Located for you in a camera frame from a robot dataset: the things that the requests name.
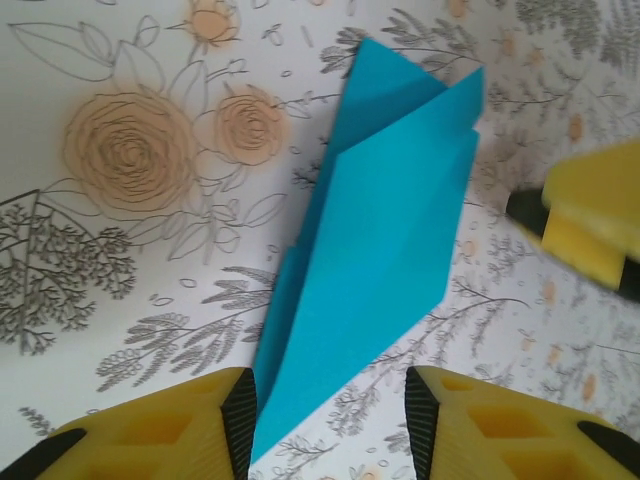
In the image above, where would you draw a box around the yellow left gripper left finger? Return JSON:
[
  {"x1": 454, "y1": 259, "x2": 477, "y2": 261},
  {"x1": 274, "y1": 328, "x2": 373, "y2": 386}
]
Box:
[{"x1": 0, "y1": 366, "x2": 259, "y2": 480}]

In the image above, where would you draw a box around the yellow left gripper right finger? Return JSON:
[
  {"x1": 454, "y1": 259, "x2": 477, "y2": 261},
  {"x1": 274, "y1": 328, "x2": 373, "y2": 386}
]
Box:
[{"x1": 403, "y1": 364, "x2": 640, "y2": 480}]

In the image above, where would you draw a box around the floral patterned table cover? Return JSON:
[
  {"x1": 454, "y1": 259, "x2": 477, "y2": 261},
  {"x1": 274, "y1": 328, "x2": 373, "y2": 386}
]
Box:
[{"x1": 0, "y1": 0, "x2": 640, "y2": 480}]

